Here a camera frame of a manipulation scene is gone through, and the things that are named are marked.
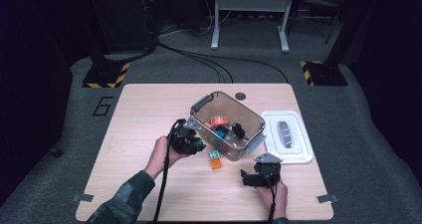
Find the salmon toy block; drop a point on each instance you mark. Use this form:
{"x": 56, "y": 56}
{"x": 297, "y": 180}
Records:
{"x": 219, "y": 121}

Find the pink toy block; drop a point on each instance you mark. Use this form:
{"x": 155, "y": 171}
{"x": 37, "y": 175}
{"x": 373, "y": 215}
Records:
{"x": 208, "y": 125}

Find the teal printed toy block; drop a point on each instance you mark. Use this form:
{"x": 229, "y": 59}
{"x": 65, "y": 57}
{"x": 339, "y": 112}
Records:
{"x": 214, "y": 154}

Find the black equipment cabinet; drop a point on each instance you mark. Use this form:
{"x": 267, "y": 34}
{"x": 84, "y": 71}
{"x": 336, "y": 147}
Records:
{"x": 126, "y": 18}

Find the black stand with striped base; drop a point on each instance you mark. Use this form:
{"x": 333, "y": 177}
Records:
{"x": 323, "y": 73}
{"x": 106, "y": 74}

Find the small dark floor object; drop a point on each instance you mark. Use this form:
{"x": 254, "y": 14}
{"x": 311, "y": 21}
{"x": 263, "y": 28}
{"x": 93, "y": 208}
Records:
{"x": 55, "y": 152}

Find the orange toy block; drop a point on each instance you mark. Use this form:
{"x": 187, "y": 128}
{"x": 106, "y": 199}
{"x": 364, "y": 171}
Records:
{"x": 216, "y": 164}

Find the white toy car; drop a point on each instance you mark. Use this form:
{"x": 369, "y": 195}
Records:
{"x": 238, "y": 131}

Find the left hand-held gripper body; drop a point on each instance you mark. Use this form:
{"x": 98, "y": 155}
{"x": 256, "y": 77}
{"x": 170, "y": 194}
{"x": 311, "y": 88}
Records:
{"x": 182, "y": 139}

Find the person's left hand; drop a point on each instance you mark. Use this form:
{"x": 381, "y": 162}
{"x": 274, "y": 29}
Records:
{"x": 161, "y": 156}

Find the green toy block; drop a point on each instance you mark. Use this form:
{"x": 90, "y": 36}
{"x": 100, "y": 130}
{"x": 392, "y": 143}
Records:
{"x": 198, "y": 144}

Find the white metal desk frame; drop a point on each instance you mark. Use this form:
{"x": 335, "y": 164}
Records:
{"x": 252, "y": 3}

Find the person's right hand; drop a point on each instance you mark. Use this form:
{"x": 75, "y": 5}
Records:
{"x": 276, "y": 199}

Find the blue toy block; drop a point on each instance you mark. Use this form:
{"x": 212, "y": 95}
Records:
{"x": 222, "y": 132}

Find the transparent brown storage box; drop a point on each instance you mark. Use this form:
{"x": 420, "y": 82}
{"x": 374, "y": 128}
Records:
{"x": 204, "y": 134}

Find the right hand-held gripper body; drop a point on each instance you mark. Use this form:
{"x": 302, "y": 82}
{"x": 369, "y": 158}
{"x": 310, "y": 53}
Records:
{"x": 268, "y": 174}

